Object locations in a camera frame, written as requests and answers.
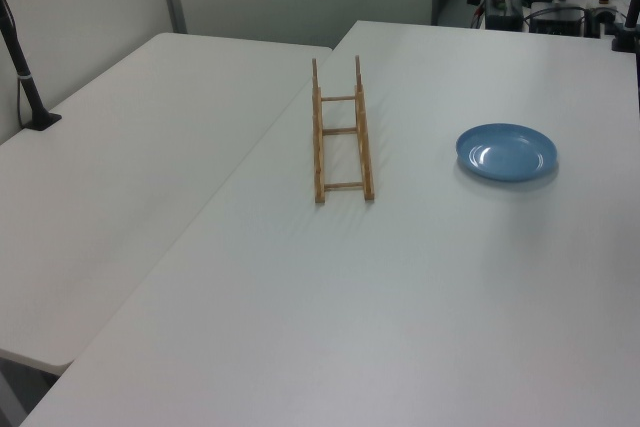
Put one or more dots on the small dark equipment box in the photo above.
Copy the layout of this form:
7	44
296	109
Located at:
504	17

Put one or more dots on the blue round plate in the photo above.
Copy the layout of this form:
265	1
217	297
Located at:
505	154

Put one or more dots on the black camera pole with base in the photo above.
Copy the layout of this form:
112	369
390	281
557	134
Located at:
25	82

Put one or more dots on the grey table leg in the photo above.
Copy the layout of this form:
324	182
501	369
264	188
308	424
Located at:
12	397

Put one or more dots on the black electronics box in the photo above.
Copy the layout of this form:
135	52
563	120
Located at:
557	22

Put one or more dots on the wooden plate rack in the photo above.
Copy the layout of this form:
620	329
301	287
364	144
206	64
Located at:
345	185

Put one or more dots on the black clamp camera pole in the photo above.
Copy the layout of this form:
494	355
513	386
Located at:
627	22

